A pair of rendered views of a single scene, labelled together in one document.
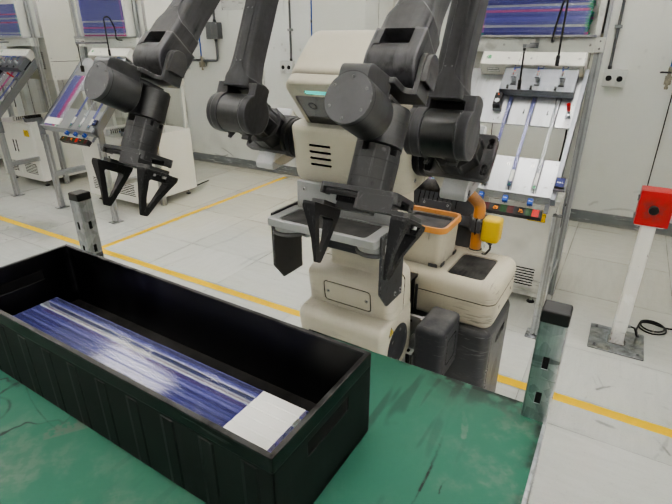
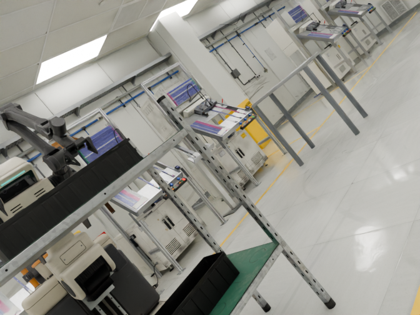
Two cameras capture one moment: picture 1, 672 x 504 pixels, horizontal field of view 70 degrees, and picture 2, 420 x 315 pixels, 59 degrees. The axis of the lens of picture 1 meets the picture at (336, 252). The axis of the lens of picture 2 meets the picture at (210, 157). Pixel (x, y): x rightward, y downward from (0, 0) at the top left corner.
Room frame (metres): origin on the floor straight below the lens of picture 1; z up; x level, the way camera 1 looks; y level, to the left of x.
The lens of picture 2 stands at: (-0.44, 1.34, 0.88)
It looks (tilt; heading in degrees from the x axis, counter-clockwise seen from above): 3 degrees down; 291
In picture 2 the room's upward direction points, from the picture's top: 40 degrees counter-clockwise
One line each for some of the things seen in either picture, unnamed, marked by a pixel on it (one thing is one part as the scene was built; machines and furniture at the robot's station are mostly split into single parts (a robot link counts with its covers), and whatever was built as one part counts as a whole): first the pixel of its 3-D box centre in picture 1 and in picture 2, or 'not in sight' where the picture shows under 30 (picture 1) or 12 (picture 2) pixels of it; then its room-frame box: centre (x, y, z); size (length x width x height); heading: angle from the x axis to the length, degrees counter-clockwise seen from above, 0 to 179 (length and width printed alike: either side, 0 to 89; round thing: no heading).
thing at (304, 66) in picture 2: not in sight; (309, 110); (-0.08, -2.47, 0.40); 0.70 x 0.45 x 0.80; 159
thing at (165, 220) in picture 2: not in sight; (161, 234); (2.03, -2.24, 0.31); 0.70 x 0.65 x 0.62; 60
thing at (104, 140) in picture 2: not in sight; (99, 146); (1.90, -2.23, 1.52); 0.51 x 0.13 x 0.27; 60
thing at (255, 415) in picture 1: (144, 369); not in sight; (0.51, 0.25, 0.98); 0.51 x 0.07 x 0.03; 58
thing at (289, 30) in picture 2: not in sight; (308, 44); (-0.49, -6.56, 0.95); 1.36 x 0.82 x 1.90; 150
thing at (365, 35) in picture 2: not in sight; (336, 20); (-1.24, -7.80, 0.95); 1.36 x 0.82 x 1.90; 150
